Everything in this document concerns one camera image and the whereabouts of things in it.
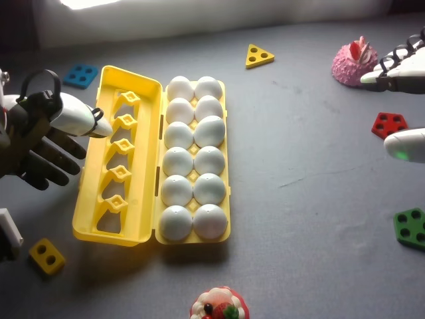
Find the white backdrop sheet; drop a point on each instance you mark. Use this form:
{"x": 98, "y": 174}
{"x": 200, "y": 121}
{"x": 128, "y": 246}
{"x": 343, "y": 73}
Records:
{"x": 232, "y": 16}

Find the white toy egg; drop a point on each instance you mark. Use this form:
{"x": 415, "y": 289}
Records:
{"x": 209, "y": 160}
{"x": 177, "y": 161}
{"x": 210, "y": 131}
{"x": 210, "y": 188}
{"x": 180, "y": 88}
{"x": 208, "y": 87}
{"x": 176, "y": 222}
{"x": 178, "y": 136}
{"x": 210, "y": 221}
{"x": 176, "y": 189}
{"x": 180, "y": 111}
{"x": 208, "y": 106}

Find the yellow triangle block with holes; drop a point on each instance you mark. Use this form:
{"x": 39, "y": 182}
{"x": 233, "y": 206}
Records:
{"x": 258, "y": 55}

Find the red pentagon block with holes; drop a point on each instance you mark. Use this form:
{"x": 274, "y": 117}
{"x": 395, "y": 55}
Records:
{"x": 390, "y": 123}

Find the pink toy cake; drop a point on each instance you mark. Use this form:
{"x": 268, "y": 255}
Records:
{"x": 345, "y": 66}

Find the blue square block with holes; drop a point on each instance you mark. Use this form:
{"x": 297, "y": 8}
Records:
{"x": 80, "y": 75}

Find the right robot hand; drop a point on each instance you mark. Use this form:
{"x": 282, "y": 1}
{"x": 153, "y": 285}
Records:
{"x": 408, "y": 71}

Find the yellow egg carton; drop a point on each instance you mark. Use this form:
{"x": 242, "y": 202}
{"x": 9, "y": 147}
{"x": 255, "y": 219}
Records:
{"x": 146, "y": 166}

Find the green pentagon block with holes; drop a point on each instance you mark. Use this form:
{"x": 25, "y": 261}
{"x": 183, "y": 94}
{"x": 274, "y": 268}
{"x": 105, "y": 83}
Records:
{"x": 411, "y": 225}

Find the red strawberry toy cake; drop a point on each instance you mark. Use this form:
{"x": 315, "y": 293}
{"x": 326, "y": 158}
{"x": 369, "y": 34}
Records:
{"x": 216, "y": 299}

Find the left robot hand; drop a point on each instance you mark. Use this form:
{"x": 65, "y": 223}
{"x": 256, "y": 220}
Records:
{"x": 76, "y": 116}

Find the yellow rectangle block with holes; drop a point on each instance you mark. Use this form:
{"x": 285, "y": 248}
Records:
{"x": 40, "y": 264}

